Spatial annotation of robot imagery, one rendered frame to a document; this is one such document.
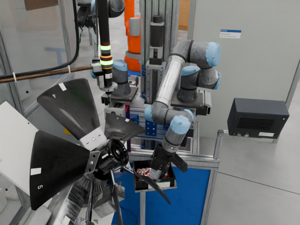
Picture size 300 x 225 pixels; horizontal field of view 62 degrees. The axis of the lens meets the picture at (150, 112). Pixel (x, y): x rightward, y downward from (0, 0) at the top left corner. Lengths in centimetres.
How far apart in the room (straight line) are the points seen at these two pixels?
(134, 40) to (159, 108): 383
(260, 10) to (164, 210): 200
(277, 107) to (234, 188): 140
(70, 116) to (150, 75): 95
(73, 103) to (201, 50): 66
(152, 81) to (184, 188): 79
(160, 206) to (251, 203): 101
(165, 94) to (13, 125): 65
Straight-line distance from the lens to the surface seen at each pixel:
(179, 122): 100
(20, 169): 106
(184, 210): 192
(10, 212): 140
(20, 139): 112
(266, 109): 140
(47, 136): 80
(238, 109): 135
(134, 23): 478
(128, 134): 118
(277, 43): 290
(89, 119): 104
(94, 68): 91
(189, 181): 171
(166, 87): 119
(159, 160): 112
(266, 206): 264
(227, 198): 257
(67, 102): 104
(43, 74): 89
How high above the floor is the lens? 185
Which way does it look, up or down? 30 degrees down
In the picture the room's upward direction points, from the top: 1 degrees clockwise
